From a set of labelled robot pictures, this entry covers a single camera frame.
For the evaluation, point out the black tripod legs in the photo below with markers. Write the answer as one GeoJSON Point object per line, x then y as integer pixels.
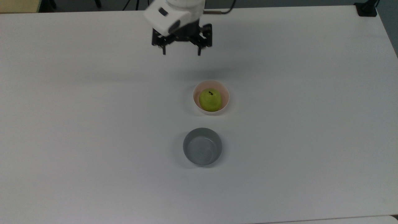
{"type": "Point", "coordinates": [136, 3]}

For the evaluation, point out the black table clamp mount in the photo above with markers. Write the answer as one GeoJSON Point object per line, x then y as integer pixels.
{"type": "Point", "coordinates": [366, 9]}

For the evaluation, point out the green pear with stem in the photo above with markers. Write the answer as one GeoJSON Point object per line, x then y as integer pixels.
{"type": "Point", "coordinates": [210, 100]}

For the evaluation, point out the pink plastic bowl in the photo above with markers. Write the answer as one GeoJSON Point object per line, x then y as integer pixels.
{"type": "Point", "coordinates": [226, 99]}

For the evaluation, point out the grey plastic bowl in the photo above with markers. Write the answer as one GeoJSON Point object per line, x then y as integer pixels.
{"type": "Point", "coordinates": [202, 147]}

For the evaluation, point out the light wooden furniture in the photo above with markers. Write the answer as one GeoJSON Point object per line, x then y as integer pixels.
{"type": "Point", "coordinates": [18, 5]}

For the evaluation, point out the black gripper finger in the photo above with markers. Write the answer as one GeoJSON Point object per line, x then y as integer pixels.
{"type": "Point", "coordinates": [161, 40]}
{"type": "Point", "coordinates": [203, 36]}

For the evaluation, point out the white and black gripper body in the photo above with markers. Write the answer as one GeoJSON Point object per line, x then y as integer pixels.
{"type": "Point", "coordinates": [168, 17]}

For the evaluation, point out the white adjacent table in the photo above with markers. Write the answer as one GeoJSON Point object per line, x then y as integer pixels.
{"type": "Point", "coordinates": [335, 220]}

